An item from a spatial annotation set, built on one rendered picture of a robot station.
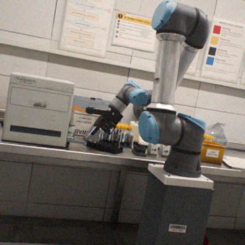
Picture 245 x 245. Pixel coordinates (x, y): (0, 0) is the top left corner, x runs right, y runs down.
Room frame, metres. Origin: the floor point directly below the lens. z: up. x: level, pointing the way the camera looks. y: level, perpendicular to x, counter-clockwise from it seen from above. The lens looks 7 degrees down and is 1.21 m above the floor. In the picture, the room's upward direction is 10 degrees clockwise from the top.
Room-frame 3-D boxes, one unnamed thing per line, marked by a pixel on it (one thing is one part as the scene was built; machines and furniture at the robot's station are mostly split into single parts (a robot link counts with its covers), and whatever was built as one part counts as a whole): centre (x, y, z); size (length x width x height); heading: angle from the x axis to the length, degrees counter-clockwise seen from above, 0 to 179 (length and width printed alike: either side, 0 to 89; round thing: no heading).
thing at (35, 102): (1.61, 0.39, 1.03); 0.31 x 0.27 x 0.30; 106
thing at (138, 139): (2.02, -0.18, 0.94); 0.30 x 0.24 x 0.12; 7
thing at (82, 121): (1.98, 0.19, 0.95); 0.29 x 0.25 x 0.15; 16
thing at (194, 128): (1.34, -0.26, 1.07); 0.13 x 0.12 x 0.14; 113
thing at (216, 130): (2.32, -0.62, 0.97); 0.26 x 0.17 x 0.19; 121
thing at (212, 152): (1.84, -0.49, 0.93); 0.13 x 0.13 x 0.10; 12
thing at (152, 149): (1.72, -0.18, 0.91); 0.05 x 0.04 x 0.07; 16
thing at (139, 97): (1.54, -0.06, 1.16); 0.11 x 0.11 x 0.08; 23
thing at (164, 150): (1.74, -0.24, 0.91); 0.05 x 0.04 x 0.07; 16
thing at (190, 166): (1.34, -0.27, 0.95); 0.15 x 0.15 x 0.10
